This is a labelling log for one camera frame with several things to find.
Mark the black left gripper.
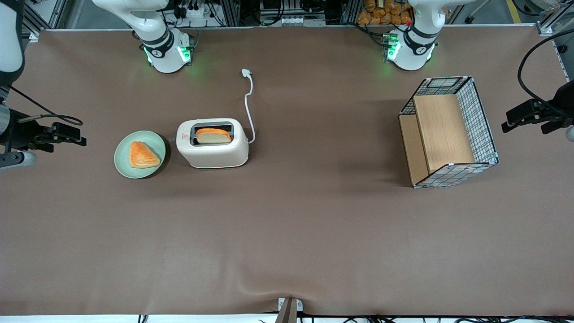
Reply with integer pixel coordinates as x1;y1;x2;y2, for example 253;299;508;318
501;80;574;135

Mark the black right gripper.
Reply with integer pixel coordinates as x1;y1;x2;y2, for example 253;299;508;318
4;109;87;152

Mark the white two-slot toaster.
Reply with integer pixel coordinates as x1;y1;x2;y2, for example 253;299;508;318
176;118;249;169

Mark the orange triangular bread piece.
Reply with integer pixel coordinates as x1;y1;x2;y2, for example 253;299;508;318
129;141;161;169

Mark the pale green round plate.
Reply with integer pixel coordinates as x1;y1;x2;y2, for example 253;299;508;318
114;131;166;179

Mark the wooden step shelf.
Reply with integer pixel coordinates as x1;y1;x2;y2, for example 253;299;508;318
399;94;476;187

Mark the bread slice with orange crust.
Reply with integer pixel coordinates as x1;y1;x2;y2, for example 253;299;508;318
196;128;232;144

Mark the white power strip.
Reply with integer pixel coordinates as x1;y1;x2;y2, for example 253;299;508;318
173;0;211;18

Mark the bag of bread rolls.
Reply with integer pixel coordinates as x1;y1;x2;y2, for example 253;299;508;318
357;0;413;26

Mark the brown table cover mat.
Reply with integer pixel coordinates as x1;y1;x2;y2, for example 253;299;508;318
0;25;574;317

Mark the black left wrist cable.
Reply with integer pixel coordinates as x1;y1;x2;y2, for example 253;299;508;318
517;30;574;118

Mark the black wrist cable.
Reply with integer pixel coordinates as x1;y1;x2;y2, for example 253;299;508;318
517;30;574;118
9;85;84;127

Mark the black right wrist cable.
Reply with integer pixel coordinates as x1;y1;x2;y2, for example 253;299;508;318
9;85;84;127

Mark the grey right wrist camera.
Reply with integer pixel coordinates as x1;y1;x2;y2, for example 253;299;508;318
0;151;37;170

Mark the black wire grid basket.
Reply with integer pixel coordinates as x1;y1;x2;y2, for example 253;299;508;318
399;76;499;189

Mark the aluminium frame profile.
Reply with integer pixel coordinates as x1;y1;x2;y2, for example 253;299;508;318
22;0;68;41
536;0;574;36

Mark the white toaster power cable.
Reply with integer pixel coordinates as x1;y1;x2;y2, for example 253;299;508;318
241;68;257;144

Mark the black floor cable bundle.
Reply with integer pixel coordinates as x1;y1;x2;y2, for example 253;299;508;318
298;314;574;323

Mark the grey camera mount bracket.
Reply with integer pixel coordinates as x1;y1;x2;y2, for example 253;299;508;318
277;297;304;323

